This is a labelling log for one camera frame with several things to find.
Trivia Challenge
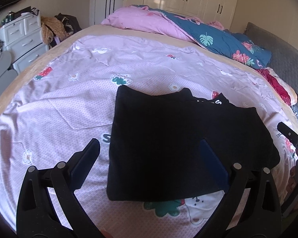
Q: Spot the brown fuzzy clothes pile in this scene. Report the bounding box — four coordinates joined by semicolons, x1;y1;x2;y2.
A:
41;13;82;47

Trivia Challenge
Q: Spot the beige mattress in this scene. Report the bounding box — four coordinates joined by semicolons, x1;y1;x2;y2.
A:
0;24;298;139

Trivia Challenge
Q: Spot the white drawer chest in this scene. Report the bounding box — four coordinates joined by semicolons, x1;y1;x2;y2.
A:
0;9;49;73

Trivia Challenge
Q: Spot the red floral pillow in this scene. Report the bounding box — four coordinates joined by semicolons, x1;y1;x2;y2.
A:
257;67;298;106

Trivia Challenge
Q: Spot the grey padded headboard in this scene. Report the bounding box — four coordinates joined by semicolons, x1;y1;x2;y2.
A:
244;22;298;106

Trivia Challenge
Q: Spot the right hand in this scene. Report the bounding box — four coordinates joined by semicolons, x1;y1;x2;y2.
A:
286;166;298;211

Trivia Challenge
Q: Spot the black orange sweatshirt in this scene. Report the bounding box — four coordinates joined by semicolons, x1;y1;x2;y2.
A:
106;85;280;202

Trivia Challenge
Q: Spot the pink and blue floral duvet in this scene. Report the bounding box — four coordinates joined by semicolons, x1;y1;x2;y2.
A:
101;5;272;69

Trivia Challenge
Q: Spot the lilac patterned bed sheet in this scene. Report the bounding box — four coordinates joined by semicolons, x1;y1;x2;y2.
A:
0;35;298;237

